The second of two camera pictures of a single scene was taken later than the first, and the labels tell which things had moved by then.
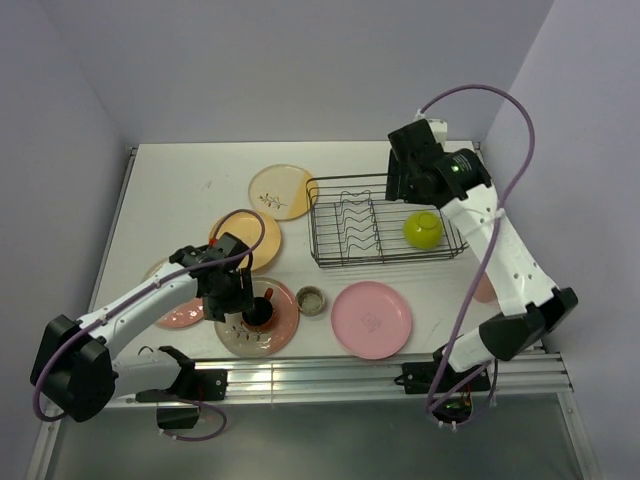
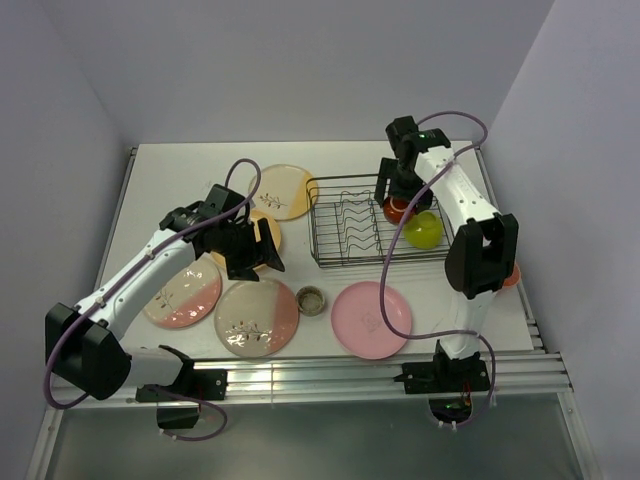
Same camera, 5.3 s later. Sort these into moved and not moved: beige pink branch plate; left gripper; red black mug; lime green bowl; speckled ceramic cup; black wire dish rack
Moved: red black mug; left gripper
Not moved: speckled ceramic cup; beige pink branch plate; lime green bowl; black wire dish rack
